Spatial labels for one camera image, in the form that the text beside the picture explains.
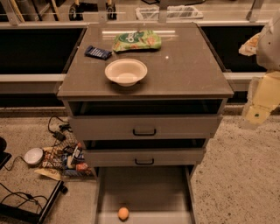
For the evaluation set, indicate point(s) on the top grey drawer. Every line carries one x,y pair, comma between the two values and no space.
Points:
128,127

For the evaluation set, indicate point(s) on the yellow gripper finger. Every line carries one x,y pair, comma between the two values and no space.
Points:
250,46
263,97

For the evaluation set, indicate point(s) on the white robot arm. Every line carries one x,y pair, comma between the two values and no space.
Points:
268,48

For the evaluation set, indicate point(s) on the blue snack packet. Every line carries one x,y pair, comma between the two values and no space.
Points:
98,53

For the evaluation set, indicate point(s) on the grey drawer cabinet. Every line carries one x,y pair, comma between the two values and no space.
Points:
145,107

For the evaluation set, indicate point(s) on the middle grey drawer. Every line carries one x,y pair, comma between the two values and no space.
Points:
145,157

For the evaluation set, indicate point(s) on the black metal stand base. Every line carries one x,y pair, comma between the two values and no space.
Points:
32,209

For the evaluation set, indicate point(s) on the orange fruit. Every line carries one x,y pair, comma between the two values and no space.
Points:
123,213

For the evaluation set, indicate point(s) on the white wire basket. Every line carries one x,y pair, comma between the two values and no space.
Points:
173,12

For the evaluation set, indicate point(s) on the grey drawer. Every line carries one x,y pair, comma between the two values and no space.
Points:
153,195
128,127
145,157

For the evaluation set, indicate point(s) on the bottom grey drawer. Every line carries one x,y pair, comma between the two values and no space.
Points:
153,195

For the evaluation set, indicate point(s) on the wire basket of snacks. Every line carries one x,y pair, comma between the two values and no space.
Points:
64,160

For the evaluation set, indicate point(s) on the green chip bag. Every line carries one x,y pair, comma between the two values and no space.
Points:
137,40

